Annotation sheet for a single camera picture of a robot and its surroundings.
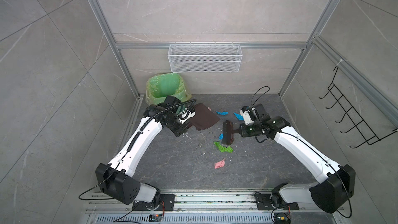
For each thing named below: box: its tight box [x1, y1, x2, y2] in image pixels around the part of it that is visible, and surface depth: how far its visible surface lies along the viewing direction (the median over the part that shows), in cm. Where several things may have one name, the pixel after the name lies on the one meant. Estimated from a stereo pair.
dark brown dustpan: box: [186, 103, 221, 131], surface depth 81 cm
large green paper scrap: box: [212, 141, 234, 153], surface depth 92 cm
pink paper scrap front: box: [214, 157, 226, 170], surface depth 87 cm
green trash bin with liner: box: [145, 72, 192, 114], surface depth 97 cm
